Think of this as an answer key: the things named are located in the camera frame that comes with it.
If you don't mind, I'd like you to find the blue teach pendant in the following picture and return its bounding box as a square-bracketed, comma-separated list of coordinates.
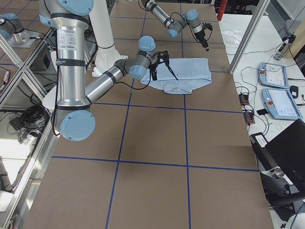
[262, 88, 303, 120]
[258, 62, 288, 89]

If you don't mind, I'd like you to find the black laptop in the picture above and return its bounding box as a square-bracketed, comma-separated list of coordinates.
[250, 119, 305, 191]

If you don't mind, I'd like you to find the red cylinder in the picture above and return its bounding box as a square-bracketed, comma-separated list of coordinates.
[217, 0, 228, 21]

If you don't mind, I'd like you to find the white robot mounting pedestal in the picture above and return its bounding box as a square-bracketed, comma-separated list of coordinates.
[89, 0, 128, 77]

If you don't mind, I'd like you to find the clear plastic bag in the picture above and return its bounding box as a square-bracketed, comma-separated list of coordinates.
[221, 29, 243, 48]

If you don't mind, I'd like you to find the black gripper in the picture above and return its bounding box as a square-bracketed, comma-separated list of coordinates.
[195, 32, 209, 52]
[149, 51, 178, 81]

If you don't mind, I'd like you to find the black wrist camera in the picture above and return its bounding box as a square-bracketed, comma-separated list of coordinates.
[202, 22, 213, 31]

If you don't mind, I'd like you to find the upper blue teach pendant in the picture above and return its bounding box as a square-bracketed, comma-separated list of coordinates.
[258, 62, 288, 89]

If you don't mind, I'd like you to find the lower blue teach pendant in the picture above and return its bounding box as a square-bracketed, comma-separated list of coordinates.
[262, 88, 303, 120]

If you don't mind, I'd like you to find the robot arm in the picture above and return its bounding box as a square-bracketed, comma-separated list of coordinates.
[141, 0, 213, 52]
[39, 0, 169, 141]

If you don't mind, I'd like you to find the clear water bottle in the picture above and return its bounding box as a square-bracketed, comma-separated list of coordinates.
[274, 39, 288, 61]

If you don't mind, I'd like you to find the light blue striped shirt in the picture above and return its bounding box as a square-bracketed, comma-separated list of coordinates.
[140, 58, 212, 94]

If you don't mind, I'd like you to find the aluminium frame post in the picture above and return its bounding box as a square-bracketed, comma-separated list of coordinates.
[228, 0, 270, 74]

